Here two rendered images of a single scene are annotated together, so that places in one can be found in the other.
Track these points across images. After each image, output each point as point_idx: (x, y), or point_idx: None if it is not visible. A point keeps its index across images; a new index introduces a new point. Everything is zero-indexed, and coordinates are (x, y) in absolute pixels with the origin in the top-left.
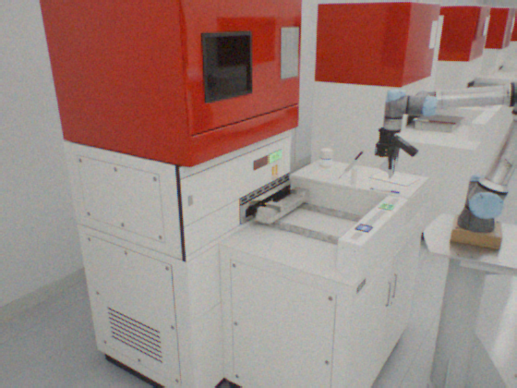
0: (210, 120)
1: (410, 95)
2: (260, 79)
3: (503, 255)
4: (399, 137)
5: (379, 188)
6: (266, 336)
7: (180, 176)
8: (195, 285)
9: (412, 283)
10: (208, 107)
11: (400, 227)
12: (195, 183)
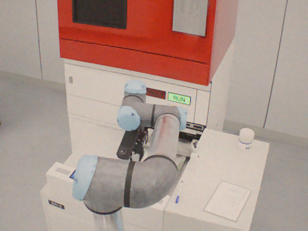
0: (77, 34)
1: (131, 95)
2: (139, 22)
3: None
4: (133, 133)
5: (180, 187)
6: None
7: (64, 61)
8: (75, 136)
9: None
10: (76, 25)
11: (144, 223)
12: (76, 71)
